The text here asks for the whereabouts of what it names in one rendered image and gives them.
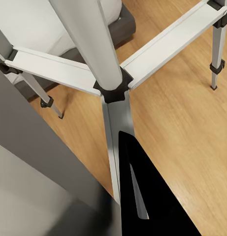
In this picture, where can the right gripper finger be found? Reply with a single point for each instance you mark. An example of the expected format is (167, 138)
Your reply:
(167, 216)

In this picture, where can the camera tripod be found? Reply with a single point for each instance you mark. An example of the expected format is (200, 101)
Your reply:
(45, 190)

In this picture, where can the bed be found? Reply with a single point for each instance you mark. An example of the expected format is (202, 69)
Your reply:
(33, 24)

